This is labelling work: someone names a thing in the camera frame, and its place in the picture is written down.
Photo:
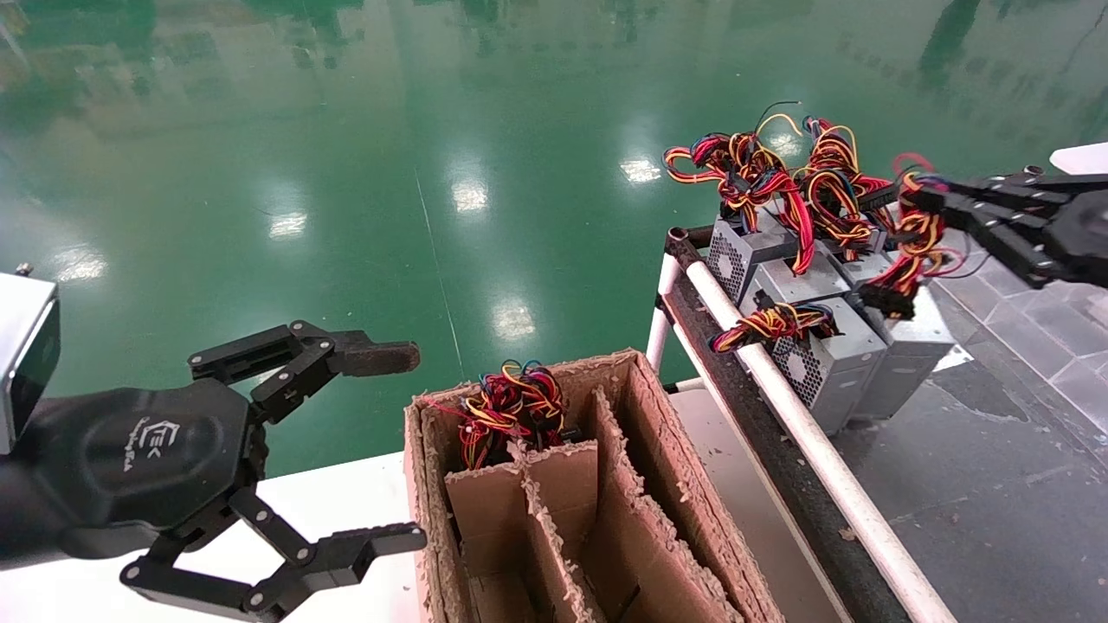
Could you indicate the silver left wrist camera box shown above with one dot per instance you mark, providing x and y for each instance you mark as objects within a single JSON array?
[{"x": 22, "y": 346}]

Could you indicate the white table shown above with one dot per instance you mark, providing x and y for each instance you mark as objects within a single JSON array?
[{"x": 1082, "y": 160}]

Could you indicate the clear acrylic divider tray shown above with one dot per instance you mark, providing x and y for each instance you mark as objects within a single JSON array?
[{"x": 1056, "y": 346}]

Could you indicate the white pipe frame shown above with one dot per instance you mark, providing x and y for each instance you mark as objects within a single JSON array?
[{"x": 779, "y": 389}]

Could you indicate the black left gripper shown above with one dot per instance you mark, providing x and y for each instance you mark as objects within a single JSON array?
[{"x": 147, "y": 467}]

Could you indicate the dark conveyor belt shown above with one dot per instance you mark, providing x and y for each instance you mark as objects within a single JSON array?
[{"x": 995, "y": 519}]

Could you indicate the brown cardboard divider box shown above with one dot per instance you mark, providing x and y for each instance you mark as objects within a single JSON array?
[{"x": 640, "y": 519}]

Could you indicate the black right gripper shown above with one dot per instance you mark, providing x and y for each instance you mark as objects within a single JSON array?
[{"x": 1086, "y": 234}]

